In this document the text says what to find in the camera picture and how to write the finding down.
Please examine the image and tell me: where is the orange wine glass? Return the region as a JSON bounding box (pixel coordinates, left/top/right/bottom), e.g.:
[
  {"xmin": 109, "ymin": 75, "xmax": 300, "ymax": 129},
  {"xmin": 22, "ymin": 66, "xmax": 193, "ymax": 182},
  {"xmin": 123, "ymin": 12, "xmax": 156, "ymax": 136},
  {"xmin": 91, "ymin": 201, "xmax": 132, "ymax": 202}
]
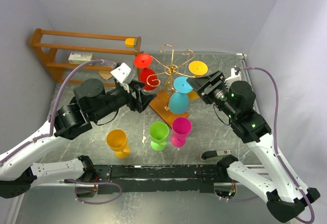
[
  {"xmin": 106, "ymin": 129, "xmax": 130, "ymax": 159},
  {"xmin": 188, "ymin": 61, "xmax": 208, "ymax": 100}
]

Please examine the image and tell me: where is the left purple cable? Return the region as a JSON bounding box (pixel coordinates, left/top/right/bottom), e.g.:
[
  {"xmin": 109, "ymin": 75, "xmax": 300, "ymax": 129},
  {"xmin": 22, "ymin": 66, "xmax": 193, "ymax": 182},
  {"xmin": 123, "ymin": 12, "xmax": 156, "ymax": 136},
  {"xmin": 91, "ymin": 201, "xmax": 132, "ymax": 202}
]
[{"xmin": 0, "ymin": 59, "xmax": 121, "ymax": 163}]

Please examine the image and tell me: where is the red wine glass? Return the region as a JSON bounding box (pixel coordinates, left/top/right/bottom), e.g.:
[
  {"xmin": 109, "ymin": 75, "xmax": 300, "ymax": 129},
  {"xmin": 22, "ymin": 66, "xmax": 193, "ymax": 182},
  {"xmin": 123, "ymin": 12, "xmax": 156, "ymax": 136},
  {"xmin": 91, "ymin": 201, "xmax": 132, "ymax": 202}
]
[{"xmin": 134, "ymin": 53, "xmax": 158, "ymax": 91}]

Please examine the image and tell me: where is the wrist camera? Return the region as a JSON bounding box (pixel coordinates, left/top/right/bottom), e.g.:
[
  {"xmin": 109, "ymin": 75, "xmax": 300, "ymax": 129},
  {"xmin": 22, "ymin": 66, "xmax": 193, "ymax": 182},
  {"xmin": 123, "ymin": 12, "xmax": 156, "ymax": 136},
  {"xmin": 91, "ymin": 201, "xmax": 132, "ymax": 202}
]
[
  {"xmin": 110, "ymin": 63, "xmax": 136, "ymax": 84},
  {"xmin": 225, "ymin": 66, "xmax": 242, "ymax": 86}
]

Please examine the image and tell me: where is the gold wire glass rack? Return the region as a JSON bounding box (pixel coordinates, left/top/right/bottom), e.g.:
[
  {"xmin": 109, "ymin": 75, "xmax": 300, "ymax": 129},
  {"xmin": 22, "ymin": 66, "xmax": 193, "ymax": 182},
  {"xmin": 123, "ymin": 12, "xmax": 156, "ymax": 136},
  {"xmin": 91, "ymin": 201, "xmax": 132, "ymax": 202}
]
[{"xmin": 146, "ymin": 44, "xmax": 195, "ymax": 126}]

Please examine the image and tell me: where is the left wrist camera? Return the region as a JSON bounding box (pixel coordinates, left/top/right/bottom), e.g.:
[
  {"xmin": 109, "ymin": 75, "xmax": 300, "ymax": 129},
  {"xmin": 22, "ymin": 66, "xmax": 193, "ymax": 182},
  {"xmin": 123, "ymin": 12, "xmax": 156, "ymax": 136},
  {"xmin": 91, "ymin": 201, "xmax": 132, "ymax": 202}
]
[{"xmin": 110, "ymin": 63, "xmax": 136, "ymax": 84}]

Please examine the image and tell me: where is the yellow block on shelf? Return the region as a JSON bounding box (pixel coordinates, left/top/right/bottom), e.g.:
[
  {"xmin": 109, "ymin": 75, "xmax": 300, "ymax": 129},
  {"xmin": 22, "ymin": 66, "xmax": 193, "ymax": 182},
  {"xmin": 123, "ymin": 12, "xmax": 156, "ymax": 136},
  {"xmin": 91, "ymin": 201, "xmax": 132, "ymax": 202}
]
[{"xmin": 125, "ymin": 38, "xmax": 137, "ymax": 48}]

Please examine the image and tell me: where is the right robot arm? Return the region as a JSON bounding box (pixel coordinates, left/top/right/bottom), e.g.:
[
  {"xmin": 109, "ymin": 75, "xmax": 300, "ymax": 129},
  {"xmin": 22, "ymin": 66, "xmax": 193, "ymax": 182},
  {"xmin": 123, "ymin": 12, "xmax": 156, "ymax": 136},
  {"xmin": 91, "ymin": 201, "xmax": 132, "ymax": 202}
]
[{"xmin": 187, "ymin": 68, "xmax": 320, "ymax": 223}]

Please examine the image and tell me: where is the white box on shelf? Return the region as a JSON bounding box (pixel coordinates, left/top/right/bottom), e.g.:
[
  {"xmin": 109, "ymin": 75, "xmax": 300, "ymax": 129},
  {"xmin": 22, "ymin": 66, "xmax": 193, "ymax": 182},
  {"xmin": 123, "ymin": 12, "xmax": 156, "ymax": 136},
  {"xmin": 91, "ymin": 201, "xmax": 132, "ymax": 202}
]
[{"xmin": 68, "ymin": 52, "xmax": 93, "ymax": 65}]

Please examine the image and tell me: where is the blue wine glass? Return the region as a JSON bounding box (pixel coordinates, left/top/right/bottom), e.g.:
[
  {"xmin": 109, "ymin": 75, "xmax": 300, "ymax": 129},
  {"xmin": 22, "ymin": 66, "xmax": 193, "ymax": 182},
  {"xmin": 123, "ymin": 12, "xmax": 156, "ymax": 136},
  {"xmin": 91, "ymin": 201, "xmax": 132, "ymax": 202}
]
[{"xmin": 168, "ymin": 76, "xmax": 193, "ymax": 115}]

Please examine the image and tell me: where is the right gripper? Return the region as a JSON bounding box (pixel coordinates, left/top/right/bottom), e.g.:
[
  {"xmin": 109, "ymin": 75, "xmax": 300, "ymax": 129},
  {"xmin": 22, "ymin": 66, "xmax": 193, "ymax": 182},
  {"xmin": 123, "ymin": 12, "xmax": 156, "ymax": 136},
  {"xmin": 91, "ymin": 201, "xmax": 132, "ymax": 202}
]
[{"xmin": 186, "ymin": 70, "xmax": 238, "ymax": 120}]

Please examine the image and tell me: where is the green wine glass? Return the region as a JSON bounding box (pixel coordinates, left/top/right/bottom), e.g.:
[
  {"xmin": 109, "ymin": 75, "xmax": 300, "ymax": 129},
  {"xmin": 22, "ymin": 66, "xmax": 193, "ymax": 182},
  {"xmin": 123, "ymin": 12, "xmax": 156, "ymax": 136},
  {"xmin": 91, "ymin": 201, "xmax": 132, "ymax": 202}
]
[{"xmin": 149, "ymin": 121, "xmax": 169, "ymax": 152}]

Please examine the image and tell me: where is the wooden shelf rack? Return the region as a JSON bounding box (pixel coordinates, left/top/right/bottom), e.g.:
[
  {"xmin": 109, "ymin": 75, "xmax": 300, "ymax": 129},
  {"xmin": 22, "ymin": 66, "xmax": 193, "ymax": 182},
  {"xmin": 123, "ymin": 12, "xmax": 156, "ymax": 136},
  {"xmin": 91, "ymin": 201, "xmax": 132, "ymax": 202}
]
[{"xmin": 29, "ymin": 28, "xmax": 143, "ymax": 83}]

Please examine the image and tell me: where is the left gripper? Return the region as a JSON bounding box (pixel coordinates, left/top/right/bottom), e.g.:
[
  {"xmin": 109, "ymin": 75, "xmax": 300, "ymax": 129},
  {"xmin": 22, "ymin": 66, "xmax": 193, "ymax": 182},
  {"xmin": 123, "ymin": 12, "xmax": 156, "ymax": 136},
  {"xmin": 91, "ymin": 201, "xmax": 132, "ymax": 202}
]
[{"xmin": 91, "ymin": 78, "xmax": 158, "ymax": 121}]

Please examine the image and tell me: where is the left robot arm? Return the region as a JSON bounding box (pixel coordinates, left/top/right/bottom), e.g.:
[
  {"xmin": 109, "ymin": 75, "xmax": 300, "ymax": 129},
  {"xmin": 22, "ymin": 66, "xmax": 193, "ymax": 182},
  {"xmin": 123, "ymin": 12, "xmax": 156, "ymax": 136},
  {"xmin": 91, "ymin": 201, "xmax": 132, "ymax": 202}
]
[{"xmin": 1, "ymin": 79, "xmax": 156, "ymax": 198}]

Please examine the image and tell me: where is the pink wine glass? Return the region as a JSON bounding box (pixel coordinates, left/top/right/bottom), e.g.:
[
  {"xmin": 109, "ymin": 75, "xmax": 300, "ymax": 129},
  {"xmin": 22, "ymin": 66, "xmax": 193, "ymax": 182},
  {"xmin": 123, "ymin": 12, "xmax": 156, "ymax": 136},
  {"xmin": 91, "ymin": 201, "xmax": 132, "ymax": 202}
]
[{"xmin": 171, "ymin": 117, "xmax": 192, "ymax": 147}]

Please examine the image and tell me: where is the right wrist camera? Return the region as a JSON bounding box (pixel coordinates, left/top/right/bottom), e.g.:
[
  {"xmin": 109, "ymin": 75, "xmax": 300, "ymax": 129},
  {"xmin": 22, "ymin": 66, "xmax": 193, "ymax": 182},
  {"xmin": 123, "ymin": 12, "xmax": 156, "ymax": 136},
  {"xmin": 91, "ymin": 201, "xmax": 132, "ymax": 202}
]
[{"xmin": 225, "ymin": 66, "xmax": 242, "ymax": 86}]

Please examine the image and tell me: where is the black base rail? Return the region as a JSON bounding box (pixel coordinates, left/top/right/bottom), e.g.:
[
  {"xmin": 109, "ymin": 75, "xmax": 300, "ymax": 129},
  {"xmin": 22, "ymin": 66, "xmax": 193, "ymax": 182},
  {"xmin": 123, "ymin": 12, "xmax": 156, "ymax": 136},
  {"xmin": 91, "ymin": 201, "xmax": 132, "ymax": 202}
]
[{"xmin": 76, "ymin": 164, "xmax": 232, "ymax": 194}]

